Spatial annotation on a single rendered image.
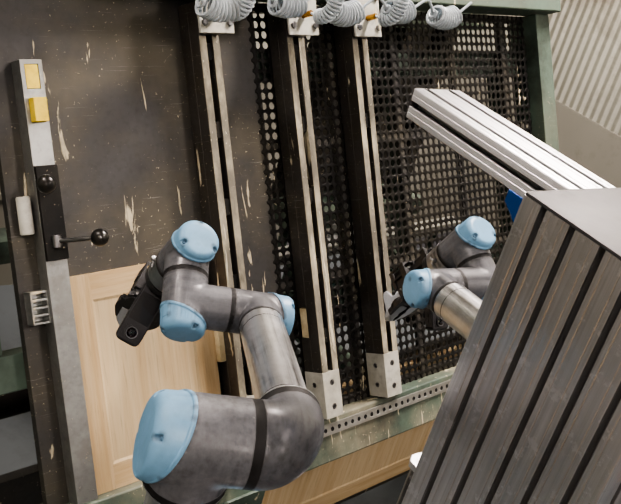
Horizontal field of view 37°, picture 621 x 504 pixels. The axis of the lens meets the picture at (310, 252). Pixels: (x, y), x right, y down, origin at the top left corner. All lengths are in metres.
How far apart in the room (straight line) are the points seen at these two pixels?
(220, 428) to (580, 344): 0.44
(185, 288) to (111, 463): 0.74
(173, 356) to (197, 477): 1.07
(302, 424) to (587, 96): 4.35
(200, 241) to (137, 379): 0.69
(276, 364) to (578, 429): 0.46
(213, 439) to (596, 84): 4.42
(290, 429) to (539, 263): 0.37
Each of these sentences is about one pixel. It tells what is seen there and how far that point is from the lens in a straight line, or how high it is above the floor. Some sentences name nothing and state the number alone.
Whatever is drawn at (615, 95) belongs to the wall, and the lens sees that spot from 5.29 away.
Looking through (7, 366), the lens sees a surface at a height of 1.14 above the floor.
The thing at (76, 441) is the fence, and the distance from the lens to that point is 2.09.
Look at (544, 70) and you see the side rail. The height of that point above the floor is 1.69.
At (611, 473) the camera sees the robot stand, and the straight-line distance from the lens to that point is 1.08.
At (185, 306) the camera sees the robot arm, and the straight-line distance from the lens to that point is 1.51.
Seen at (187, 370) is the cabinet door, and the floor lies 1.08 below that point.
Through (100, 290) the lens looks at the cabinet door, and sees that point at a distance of 2.11.
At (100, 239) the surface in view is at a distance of 1.95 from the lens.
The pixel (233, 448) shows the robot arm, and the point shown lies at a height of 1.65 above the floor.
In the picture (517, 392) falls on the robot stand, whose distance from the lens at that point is 1.14.
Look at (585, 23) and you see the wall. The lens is 5.46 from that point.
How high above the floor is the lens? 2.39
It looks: 27 degrees down
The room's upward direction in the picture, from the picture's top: 16 degrees clockwise
